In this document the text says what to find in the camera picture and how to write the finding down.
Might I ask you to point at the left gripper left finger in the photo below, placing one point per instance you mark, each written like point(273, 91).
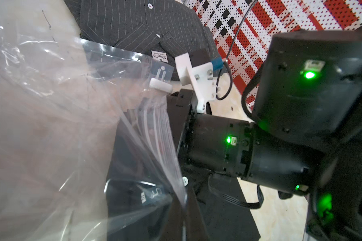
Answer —
point(174, 226)

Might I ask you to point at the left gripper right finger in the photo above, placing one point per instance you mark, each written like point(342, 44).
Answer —
point(195, 226)

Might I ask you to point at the grey pinstripe garment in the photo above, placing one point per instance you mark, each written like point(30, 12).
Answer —
point(159, 29)

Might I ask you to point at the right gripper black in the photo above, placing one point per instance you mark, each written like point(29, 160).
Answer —
point(219, 144)

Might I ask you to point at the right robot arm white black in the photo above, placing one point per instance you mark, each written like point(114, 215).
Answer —
point(304, 136)

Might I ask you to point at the clear vacuum bag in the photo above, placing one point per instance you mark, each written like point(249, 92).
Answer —
point(61, 100)

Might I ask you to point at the black shirt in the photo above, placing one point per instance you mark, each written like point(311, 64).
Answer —
point(139, 199)

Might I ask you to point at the white bag zipper slider clip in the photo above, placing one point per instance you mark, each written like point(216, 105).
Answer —
point(161, 85)

